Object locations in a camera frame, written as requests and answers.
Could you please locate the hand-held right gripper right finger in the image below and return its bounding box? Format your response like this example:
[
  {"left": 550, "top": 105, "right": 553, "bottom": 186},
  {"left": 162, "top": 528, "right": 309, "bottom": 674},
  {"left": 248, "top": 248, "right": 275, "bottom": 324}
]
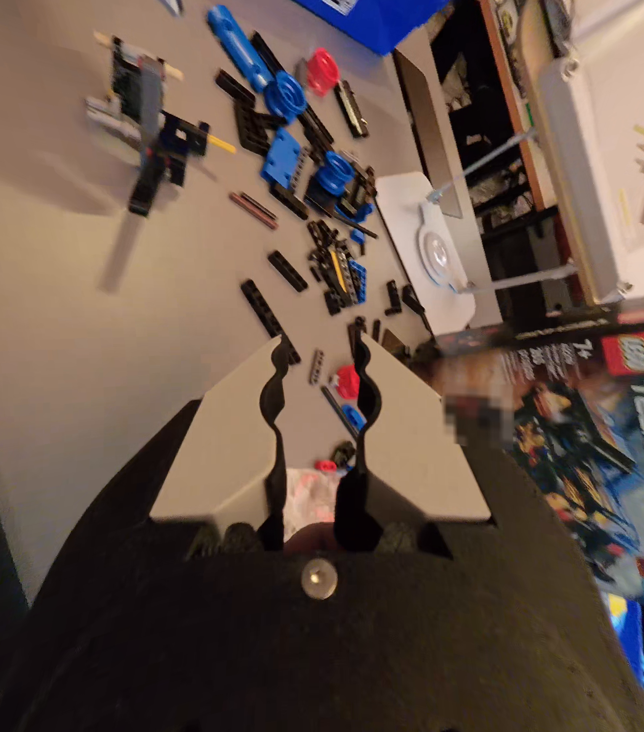
[{"left": 333, "top": 333, "right": 493, "bottom": 551}]

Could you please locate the black toy frame beam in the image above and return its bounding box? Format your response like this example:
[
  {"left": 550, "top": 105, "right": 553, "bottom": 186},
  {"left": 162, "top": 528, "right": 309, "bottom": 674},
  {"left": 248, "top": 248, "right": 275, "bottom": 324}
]
[{"left": 233, "top": 97, "right": 288, "bottom": 156}]

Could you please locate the toy truck set box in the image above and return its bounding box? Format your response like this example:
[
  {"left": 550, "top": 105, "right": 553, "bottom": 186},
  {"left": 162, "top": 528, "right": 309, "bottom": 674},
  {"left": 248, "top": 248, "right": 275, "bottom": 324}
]
[{"left": 413, "top": 294, "right": 644, "bottom": 615}]

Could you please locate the black cylinder piece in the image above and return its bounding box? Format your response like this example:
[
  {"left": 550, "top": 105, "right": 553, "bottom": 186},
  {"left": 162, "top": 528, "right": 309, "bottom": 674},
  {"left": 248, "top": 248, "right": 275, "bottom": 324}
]
[{"left": 333, "top": 79, "right": 370, "bottom": 139}]

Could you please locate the blue square toy panel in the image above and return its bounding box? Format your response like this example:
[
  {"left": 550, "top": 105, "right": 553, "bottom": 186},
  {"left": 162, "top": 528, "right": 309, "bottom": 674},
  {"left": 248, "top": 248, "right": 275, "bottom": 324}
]
[{"left": 259, "top": 127, "right": 303, "bottom": 189}]

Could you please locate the blue curved toy panel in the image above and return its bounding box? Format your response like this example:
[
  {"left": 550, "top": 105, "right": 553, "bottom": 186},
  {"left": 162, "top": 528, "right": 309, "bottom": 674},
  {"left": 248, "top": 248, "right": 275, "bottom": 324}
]
[{"left": 207, "top": 5, "right": 274, "bottom": 92}]

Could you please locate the blue plastic bin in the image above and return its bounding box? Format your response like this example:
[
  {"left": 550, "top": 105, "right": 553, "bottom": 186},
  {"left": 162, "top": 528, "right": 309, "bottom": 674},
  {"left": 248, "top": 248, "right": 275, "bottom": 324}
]
[{"left": 293, "top": 0, "right": 449, "bottom": 55}]

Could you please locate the black and blue gear block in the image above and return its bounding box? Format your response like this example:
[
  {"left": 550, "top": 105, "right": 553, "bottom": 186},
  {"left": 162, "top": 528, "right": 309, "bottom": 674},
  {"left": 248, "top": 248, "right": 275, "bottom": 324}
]
[{"left": 351, "top": 166, "right": 378, "bottom": 224}]

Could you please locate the clear bag with pieces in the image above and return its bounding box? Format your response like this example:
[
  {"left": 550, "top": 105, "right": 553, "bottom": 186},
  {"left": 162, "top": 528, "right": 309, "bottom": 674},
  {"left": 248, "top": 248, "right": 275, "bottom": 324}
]
[{"left": 285, "top": 468, "right": 341, "bottom": 538}]

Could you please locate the blue toy wheel rim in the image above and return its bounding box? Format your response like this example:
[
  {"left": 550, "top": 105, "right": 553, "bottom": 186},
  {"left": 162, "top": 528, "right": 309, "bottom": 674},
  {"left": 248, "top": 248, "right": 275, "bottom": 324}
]
[
  {"left": 315, "top": 150, "right": 356, "bottom": 195},
  {"left": 265, "top": 70, "right": 308, "bottom": 122}
]

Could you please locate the brown toy axle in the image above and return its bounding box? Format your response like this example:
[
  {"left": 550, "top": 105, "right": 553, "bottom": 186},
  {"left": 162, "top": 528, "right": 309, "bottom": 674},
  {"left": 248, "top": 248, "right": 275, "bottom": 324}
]
[{"left": 229, "top": 191, "right": 278, "bottom": 231}]

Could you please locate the dark cluttered shelf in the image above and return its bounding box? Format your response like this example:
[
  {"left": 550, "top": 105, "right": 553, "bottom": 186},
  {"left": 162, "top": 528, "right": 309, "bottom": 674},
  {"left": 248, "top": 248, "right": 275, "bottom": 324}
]
[{"left": 431, "top": 0, "right": 586, "bottom": 321}]

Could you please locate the long black toy beam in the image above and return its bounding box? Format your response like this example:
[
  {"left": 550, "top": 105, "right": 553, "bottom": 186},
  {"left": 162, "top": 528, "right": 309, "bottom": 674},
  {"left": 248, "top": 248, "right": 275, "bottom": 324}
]
[{"left": 240, "top": 278, "right": 301, "bottom": 366}]

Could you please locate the long black toy axle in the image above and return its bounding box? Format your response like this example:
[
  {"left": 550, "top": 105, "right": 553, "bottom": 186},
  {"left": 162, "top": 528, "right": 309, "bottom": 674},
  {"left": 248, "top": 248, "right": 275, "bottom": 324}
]
[
  {"left": 328, "top": 206, "right": 379, "bottom": 238},
  {"left": 321, "top": 386, "right": 360, "bottom": 441}
]

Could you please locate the black toy brick assembly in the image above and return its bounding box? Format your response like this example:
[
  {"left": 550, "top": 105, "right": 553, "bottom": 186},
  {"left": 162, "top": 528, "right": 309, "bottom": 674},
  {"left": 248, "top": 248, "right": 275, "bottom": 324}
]
[{"left": 85, "top": 31, "right": 238, "bottom": 218}]

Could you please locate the medium black toy beam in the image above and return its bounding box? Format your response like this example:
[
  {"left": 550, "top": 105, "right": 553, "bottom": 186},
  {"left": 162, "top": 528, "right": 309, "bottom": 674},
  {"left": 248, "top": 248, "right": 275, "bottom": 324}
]
[{"left": 266, "top": 250, "right": 309, "bottom": 294}]

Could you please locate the red toy wheel rim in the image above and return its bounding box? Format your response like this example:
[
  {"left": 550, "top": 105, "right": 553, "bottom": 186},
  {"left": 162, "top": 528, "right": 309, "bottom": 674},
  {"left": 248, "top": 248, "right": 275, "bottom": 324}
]
[
  {"left": 333, "top": 365, "right": 363, "bottom": 401},
  {"left": 305, "top": 48, "right": 341, "bottom": 97}
]

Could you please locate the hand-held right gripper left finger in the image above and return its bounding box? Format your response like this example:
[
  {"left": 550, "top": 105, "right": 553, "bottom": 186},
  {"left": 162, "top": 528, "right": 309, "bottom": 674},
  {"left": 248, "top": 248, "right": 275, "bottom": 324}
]
[{"left": 149, "top": 336, "right": 291, "bottom": 551}]

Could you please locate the white booklet stand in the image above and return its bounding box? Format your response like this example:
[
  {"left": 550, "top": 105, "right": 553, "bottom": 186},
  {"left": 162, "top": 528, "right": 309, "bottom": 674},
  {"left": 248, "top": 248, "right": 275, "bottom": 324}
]
[{"left": 376, "top": 0, "right": 644, "bottom": 331}]

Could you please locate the grey desk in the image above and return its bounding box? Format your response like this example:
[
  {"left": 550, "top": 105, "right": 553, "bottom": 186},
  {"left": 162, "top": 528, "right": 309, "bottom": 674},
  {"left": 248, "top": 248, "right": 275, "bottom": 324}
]
[{"left": 0, "top": 0, "right": 506, "bottom": 601}]

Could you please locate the heap of black toy beams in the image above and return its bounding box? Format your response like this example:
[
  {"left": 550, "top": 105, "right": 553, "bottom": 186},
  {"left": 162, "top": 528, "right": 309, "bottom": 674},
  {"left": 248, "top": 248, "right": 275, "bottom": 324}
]
[{"left": 213, "top": 29, "right": 437, "bottom": 367}]

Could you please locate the dark grey long beam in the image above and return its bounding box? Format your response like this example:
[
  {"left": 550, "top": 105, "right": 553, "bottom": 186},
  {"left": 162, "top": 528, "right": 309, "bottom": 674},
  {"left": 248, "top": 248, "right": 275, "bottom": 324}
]
[{"left": 289, "top": 146, "right": 312, "bottom": 192}]

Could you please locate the short black toy axle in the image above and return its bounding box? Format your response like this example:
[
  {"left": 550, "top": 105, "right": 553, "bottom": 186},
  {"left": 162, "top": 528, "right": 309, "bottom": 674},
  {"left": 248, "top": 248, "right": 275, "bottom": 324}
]
[{"left": 240, "top": 193, "right": 278, "bottom": 223}]

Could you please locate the building instruction booklet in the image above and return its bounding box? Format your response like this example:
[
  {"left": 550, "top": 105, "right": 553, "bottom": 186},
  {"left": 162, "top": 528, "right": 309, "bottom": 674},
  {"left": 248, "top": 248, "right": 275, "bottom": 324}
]
[{"left": 585, "top": 0, "right": 644, "bottom": 275}]

